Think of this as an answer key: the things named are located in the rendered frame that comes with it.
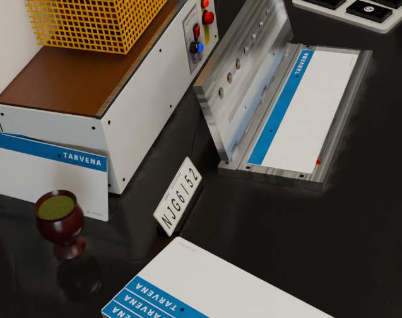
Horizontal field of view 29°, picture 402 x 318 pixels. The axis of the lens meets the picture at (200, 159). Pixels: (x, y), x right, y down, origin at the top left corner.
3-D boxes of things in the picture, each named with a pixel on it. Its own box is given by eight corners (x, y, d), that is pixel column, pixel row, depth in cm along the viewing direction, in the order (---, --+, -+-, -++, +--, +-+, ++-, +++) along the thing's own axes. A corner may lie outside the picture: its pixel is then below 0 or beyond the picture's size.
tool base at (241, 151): (322, 192, 146) (322, 176, 144) (218, 175, 153) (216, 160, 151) (372, 58, 176) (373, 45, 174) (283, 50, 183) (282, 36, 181)
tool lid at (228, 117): (201, 85, 140) (192, 86, 141) (231, 166, 151) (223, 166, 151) (274, -34, 170) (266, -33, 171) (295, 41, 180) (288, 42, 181)
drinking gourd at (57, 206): (86, 266, 139) (72, 222, 132) (41, 265, 141) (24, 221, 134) (98, 231, 146) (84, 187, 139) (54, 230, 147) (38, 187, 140)
